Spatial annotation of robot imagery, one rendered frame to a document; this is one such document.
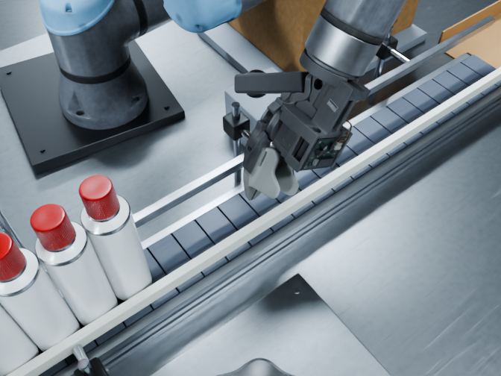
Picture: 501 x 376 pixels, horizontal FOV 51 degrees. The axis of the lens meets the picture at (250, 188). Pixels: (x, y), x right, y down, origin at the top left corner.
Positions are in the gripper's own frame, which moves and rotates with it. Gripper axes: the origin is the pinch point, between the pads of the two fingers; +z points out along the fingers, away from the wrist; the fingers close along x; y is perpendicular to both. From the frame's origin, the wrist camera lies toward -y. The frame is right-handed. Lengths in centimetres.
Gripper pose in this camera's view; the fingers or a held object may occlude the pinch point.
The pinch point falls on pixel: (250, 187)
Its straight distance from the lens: 69.7
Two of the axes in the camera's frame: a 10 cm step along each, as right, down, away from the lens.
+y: 6.0, 6.3, -4.9
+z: -4.0, 7.7, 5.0
